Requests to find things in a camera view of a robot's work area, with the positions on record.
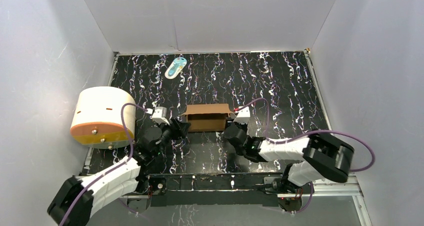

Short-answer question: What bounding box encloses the brown cardboard box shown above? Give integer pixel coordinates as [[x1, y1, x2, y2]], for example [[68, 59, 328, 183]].
[[182, 103, 233, 133]]

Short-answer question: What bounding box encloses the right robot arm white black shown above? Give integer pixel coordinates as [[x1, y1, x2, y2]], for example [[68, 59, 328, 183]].
[[223, 122, 355, 194]]

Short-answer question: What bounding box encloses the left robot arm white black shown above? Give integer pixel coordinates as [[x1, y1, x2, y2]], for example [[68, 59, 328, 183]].
[[46, 118, 191, 226]]

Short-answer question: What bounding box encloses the white orange round container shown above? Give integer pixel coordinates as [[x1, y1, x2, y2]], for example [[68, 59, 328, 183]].
[[70, 86, 135, 149]]

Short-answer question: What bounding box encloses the blue white blister package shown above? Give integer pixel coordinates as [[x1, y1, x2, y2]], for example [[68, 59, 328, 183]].
[[165, 57, 187, 80]]

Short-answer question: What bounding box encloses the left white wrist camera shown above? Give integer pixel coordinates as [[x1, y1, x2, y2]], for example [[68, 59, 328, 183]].
[[146, 106, 170, 125]]

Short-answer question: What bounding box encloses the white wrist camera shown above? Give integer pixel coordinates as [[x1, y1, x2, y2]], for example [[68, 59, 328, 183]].
[[146, 106, 170, 125], [233, 106, 251, 125]]

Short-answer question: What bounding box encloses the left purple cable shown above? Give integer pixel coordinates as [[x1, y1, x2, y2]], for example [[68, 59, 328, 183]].
[[57, 102, 150, 226]]

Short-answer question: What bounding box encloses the purple cable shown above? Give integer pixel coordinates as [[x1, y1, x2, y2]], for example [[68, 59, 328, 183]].
[[233, 97, 376, 215], [57, 102, 150, 226]]

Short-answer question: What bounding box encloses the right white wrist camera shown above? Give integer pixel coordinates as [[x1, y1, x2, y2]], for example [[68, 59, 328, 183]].
[[233, 106, 251, 125]]

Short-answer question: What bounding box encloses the aluminium front rail frame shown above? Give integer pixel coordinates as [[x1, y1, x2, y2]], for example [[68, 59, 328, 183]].
[[57, 173, 374, 226]]

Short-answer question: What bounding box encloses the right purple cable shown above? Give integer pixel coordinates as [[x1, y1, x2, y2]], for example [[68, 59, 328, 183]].
[[233, 97, 376, 215]]

